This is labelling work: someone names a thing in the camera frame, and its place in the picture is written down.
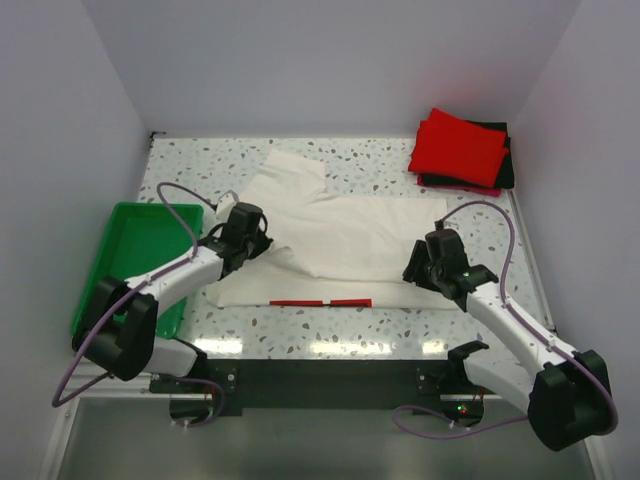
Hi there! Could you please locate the white t shirt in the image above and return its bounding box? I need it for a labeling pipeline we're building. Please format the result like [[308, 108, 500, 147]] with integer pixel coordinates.
[[206, 150, 455, 310]]

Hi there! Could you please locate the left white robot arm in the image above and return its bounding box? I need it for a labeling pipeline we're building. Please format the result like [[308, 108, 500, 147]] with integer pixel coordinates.
[[72, 202, 272, 392]]

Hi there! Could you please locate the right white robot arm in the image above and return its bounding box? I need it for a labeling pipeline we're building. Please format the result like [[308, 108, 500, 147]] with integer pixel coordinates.
[[403, 229, 618, 451]]

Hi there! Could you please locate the green plastic tray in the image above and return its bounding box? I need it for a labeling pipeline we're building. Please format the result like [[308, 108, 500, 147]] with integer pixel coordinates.
[[71, 202, 204, 331]]

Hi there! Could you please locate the black folded t shirt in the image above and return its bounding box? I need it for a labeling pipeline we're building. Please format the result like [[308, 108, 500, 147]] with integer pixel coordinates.
[[417, 120, 515, 190]]

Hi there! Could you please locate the red folded t shirt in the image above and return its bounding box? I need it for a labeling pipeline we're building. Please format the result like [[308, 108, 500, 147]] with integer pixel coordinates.
[[408, 108, 507, 188]]

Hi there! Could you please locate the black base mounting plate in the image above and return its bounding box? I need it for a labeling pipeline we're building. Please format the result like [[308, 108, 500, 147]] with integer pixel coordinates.
[[150, 359, 485, 427]]

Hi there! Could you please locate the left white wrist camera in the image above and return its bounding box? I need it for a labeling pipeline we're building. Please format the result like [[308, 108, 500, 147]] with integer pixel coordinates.
[[216, 190, 239, 222]]

